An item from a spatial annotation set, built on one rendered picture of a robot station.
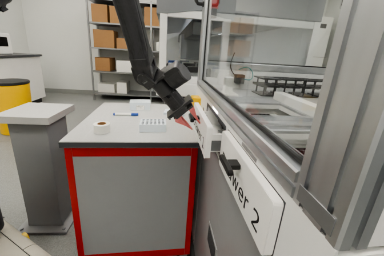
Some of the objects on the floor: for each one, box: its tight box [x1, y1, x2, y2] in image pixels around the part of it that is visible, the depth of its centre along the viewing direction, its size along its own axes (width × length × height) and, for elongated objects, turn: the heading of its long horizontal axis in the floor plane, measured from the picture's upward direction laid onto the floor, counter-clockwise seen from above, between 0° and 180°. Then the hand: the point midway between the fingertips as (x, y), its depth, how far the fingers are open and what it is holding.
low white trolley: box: [58, 102, 201, 256], centre depth 124 cm, size 58×62×76 cm
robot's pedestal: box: [0, 102, 75, 235], centre depth 127 cm, size 30×30×76 cm
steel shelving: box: [85, 0, 160, 102], centre depth 441 cm, size 363×49×200 cm, turn 82°
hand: (194, 124), depth 71 cm, fingers open, 3 cm apart
